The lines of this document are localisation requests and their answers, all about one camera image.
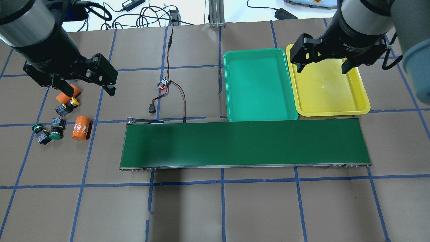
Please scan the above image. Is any green push button left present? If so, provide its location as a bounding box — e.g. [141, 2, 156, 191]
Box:
[31, 123, 51, 145]

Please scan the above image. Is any yellow plastic tray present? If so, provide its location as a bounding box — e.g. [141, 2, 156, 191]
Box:
[288, 59, 371, 117]

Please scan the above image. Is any small circuit board red LED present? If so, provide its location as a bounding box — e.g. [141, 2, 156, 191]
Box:
[157, 77, 171, 90]

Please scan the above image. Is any black power adapter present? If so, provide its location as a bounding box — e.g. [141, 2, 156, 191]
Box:
[274, 8, 298, 20]

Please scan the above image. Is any red black wire with plug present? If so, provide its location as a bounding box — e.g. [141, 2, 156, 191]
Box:
[148, 10, 187, 123]

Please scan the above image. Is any green push button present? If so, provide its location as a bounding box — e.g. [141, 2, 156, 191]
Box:
[31, 123, 51, 145]
[48, 118, 66, 140]

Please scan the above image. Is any orange 4680 battery cylinder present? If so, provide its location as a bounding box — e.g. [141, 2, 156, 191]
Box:
[71, 116, 91, 141]

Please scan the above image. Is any green push button right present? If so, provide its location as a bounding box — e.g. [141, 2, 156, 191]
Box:
[48, 118, 66, 140]

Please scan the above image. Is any aluminium frame post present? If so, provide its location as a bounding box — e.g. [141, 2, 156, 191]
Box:
[208, 0, 225, 29]

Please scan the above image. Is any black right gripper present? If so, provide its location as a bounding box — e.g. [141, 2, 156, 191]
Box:
[290, 15, 388, 75]

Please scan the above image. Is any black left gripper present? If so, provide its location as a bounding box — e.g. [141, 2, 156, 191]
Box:
[23, 32, 118, 98]

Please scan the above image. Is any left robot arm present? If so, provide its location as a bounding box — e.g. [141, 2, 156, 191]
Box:
[0, 0, 117, 97]

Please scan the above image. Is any yellow push button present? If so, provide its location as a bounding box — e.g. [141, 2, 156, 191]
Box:
[55, 97, 80, 117]

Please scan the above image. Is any green plastic tray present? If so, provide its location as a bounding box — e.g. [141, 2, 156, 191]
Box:
[224, 48, 299, 122]

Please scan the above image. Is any plain orange cylinder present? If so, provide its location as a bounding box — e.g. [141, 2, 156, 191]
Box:
[56, 84, 81, 103]

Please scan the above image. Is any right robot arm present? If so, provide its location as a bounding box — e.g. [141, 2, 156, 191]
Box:
[289, 0, 430, 104]

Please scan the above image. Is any green conveyor belt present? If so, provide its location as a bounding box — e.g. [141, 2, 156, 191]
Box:
[119, 118, 372, 171]

